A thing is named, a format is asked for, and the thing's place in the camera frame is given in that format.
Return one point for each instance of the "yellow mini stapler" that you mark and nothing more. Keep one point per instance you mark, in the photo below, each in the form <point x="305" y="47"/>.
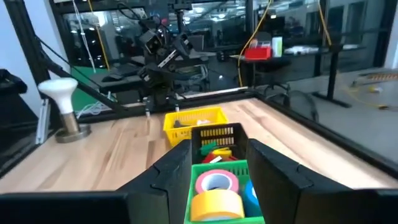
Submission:
<point x="224" y="152"/>

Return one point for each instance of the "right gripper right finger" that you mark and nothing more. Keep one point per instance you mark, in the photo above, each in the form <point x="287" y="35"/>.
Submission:
<point x="273" y="186"/>

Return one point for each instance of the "silver metal bracket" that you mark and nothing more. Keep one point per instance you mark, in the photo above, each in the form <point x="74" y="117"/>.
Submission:
<point x="43" y="124"/>

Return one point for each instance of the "white green container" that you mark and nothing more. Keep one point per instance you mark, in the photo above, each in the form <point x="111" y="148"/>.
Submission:
<point x="277" y="46"/>

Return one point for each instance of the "green plastic basket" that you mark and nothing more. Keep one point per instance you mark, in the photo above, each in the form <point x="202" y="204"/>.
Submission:
<point x="199" y="168"/>

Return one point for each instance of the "pink tape roll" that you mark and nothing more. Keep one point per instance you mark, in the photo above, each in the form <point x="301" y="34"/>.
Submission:
<point x="235" y="184"/>

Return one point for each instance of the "black plastic basket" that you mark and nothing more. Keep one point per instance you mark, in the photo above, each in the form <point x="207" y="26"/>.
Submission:
<point x="241" y="143"/>

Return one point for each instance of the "red mini stapler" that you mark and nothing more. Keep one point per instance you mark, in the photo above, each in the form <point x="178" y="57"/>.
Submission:
<point x="231" y="158"/>
<point x="209" y="158"/>

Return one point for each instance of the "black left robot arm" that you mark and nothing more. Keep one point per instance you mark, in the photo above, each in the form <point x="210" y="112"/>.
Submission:
<point x="158" y="77"/>

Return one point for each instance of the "green mini stapler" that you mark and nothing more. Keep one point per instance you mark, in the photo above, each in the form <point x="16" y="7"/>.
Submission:
<point x="207" y="148"/>

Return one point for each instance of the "red storage box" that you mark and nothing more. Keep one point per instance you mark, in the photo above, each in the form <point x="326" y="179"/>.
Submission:
<point x="258" y="53"/>

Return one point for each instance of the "yellow tape roll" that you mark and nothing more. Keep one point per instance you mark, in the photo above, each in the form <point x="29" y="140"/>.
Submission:
<point x="217" y="205"/>

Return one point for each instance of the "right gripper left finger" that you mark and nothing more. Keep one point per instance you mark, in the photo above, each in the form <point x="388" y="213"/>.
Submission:
<point x="171" y="186"/>

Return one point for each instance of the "light blue tape roll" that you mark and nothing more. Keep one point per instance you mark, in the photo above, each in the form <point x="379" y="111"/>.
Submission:
<point x="248" y="202"/>

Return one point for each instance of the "yellow plastic basket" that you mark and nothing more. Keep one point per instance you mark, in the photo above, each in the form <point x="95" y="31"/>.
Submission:
<point x="180" y="135"/>

